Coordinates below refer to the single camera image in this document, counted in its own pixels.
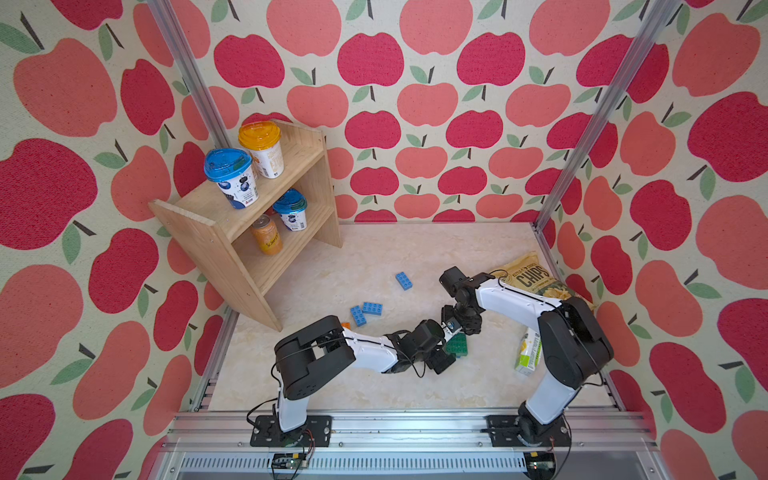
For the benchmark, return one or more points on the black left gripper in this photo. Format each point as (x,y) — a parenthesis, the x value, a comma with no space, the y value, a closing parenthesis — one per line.
(442,360)

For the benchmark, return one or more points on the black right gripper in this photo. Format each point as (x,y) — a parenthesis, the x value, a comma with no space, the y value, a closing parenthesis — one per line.
(470,327)

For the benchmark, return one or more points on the green lego brick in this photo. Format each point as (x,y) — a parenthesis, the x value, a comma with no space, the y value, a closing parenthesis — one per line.
(457,345)

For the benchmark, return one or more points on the light blue lego brick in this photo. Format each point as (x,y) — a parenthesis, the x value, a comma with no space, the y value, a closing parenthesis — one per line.
(404,281)
(358,316)
(371,308)

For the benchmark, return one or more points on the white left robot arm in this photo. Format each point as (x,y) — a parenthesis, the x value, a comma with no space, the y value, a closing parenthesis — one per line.
(311,358)

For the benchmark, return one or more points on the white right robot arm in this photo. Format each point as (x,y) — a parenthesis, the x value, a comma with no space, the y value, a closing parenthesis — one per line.
(573,344)

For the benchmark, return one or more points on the yellow chips bag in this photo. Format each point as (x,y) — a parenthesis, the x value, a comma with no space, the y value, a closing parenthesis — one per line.
(527,273)

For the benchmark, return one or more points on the green white juice carton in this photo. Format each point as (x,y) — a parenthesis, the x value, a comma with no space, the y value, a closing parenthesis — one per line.
(529,353)

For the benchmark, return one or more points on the small blue lid cup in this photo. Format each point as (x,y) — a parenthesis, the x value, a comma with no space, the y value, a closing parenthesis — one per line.
(291,207)

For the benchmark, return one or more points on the wooden shelf unit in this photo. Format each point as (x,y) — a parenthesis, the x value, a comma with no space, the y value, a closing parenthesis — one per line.
(217,237)

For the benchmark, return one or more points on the orange drink can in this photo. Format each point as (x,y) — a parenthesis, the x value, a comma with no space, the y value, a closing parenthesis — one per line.
(266,234)

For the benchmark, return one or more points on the blue lid yogurt cup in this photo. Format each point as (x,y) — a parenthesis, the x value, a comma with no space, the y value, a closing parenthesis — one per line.
(231,170)

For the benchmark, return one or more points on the orange lid yogurt cup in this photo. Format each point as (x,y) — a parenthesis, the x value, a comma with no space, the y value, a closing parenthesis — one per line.
(263,141)

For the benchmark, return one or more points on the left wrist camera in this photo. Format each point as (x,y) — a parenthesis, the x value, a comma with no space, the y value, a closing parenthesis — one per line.
(452,327)

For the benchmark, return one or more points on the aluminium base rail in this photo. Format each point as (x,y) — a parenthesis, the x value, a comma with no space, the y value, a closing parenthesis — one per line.
(592,443)

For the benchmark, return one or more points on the right aluminium frame post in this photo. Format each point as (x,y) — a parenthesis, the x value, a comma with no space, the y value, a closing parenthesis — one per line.
(651,26)

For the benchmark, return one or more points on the aluminium frame post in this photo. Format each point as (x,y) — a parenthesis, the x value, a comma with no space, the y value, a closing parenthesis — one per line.
(173,33)
(651,26)

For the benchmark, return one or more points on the left aluminium frame post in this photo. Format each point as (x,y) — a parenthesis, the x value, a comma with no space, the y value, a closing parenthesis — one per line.
(173,33)

